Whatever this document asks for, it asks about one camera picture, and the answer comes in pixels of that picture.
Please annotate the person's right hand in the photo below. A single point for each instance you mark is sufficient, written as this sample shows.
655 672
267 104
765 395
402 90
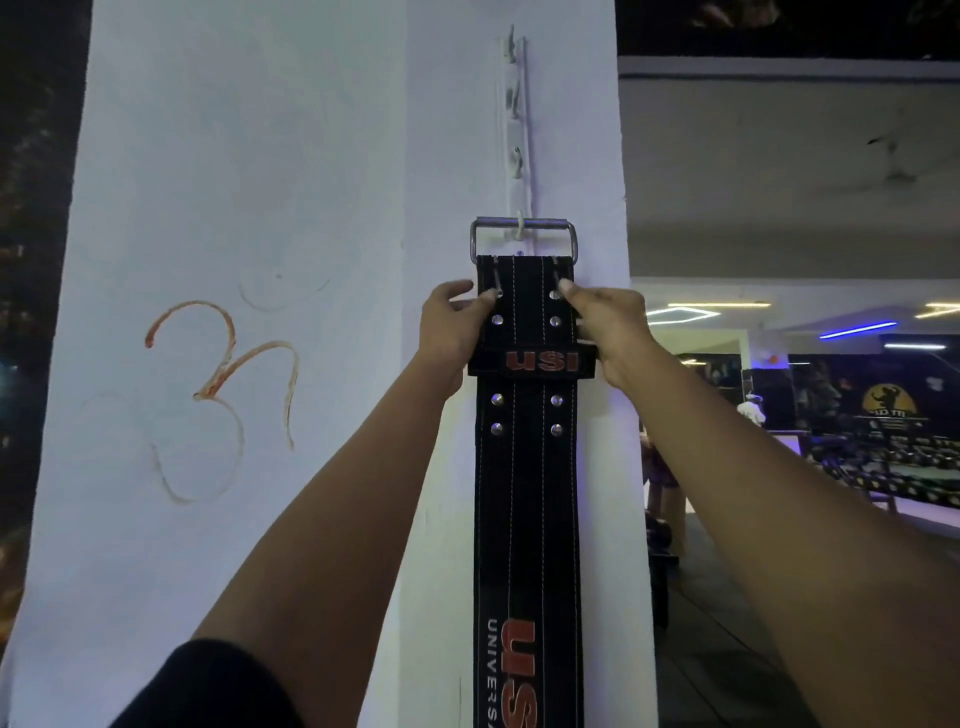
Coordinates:
619 334

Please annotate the person's left hand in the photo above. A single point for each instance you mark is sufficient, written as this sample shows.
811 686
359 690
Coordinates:
442 337

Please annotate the person's right thumb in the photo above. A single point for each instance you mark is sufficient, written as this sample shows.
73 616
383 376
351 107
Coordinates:
574 296

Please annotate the person's left thumb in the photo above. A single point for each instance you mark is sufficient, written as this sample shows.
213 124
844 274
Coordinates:
480 300

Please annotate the black weightlifting belt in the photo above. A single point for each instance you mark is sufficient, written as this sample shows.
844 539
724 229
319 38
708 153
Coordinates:
529 487

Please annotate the person's left forearm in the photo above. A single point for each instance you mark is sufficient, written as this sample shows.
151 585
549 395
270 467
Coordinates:
337 540

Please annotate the person's right forearm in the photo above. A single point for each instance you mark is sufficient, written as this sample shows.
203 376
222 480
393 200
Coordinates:
787 562

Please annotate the hexagonal white ceiling light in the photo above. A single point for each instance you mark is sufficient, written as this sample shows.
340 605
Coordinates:
679 315

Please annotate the blue ceiling light strip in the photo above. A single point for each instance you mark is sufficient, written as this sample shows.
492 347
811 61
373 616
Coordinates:
859 330

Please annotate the dark banner with yellow logo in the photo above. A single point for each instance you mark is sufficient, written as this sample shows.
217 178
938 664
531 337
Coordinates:
885 397

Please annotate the white ceiling light strip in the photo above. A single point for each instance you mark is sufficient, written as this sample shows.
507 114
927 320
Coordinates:
915 346

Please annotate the rack of dumbbells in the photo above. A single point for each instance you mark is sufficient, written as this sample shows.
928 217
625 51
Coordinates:
892 469

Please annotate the yellow ceiling light strip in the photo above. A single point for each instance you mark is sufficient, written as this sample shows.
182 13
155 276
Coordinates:
941 310

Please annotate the black sleeve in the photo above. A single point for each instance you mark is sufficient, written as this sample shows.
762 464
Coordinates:
210 686

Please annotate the white wall hook rail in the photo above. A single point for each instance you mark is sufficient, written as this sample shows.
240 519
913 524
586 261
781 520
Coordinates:
519 112

